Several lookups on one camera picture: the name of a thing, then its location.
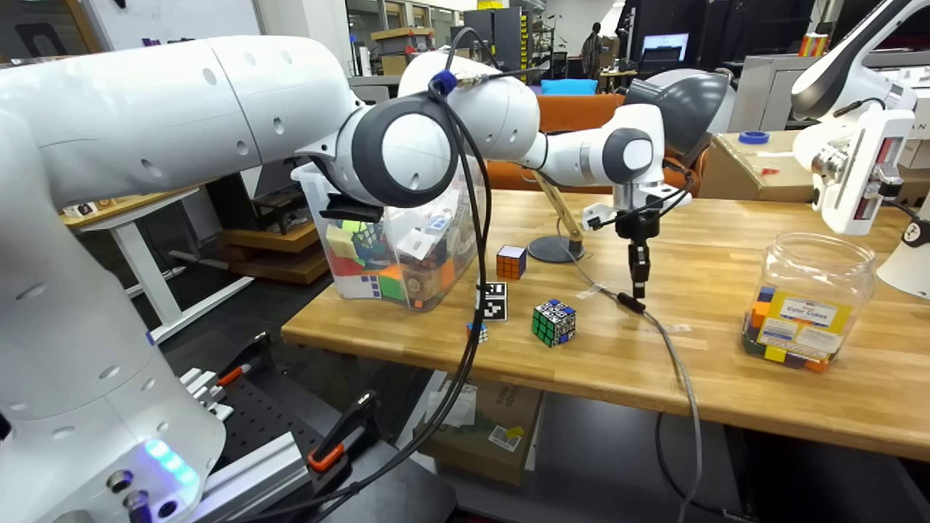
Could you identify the cardboard box with labels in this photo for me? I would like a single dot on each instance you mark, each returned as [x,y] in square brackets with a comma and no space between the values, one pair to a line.
[496,425]

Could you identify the aluminium extrusion bar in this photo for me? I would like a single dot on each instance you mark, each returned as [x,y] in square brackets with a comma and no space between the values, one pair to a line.
[256,476]

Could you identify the tan wooden box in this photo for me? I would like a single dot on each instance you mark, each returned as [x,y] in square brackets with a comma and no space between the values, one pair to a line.
[744,177]

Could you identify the black white tag cube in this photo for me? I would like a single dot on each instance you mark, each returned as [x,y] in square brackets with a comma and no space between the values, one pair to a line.
[497,307]

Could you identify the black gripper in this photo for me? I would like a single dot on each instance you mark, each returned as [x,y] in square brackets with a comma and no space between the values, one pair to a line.
[637,226]

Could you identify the clear jar of colored blocks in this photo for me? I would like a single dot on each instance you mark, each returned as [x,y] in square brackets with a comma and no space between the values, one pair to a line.
[823,272]

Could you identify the blue round lid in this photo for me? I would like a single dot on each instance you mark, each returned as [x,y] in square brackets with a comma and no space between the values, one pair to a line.
[754,137]

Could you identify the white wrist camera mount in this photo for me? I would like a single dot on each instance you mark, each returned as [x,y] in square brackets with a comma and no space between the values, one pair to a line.
[600,216]

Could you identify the low wooden shelf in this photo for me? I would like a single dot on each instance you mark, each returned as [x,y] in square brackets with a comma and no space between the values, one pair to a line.
[278,265]

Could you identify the clear plastic storage bin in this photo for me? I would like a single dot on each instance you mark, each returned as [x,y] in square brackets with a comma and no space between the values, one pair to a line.
[416,262]

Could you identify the silver extrusion bracket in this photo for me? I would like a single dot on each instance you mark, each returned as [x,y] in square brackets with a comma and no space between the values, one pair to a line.
[203,389]

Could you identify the white curved base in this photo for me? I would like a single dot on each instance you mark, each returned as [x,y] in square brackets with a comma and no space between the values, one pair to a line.
[904,272]

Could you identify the orange blue Rubik's cube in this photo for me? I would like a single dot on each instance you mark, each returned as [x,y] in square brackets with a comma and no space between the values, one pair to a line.
[509,262]

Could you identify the blue box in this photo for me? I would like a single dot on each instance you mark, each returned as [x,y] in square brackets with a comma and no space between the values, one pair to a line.
[570,85]

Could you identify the lit blue computer screen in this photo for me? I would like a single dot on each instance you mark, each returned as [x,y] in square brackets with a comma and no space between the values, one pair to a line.
[664,49]

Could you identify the white-legged wooden side desk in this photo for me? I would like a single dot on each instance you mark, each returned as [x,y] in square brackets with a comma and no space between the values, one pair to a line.
[147,258]

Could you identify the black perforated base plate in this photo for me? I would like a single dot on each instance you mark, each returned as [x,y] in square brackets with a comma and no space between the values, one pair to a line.
[387,495]

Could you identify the red orange cube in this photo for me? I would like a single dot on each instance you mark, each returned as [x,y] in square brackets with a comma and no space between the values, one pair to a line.
[352,268]

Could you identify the white cube with dark tag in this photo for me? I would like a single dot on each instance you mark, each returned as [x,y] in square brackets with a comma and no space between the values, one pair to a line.
[426,241]

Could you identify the blue green stickered Rubik's cube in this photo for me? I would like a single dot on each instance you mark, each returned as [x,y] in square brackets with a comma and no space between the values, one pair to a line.
[552,328]

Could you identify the wooden desk lamp gray shade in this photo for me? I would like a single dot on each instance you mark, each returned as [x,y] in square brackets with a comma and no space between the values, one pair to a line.
[692,103]

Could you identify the black white equipment rack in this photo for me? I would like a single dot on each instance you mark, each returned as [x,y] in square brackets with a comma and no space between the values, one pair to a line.
[263,198]

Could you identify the black orange clamp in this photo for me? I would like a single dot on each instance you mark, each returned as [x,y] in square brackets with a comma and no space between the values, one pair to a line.
[254,351]
[344,432]

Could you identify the pale yellow green cube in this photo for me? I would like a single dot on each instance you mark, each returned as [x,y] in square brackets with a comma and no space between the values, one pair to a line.
[346,241]

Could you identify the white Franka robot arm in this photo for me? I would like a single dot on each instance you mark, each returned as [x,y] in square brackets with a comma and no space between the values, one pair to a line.
[77,389]

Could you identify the orange sofa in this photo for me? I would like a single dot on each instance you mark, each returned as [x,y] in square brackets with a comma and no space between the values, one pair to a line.
[570,105]

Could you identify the orange cylinder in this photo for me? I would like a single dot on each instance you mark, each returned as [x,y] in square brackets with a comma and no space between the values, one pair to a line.
[815,46]

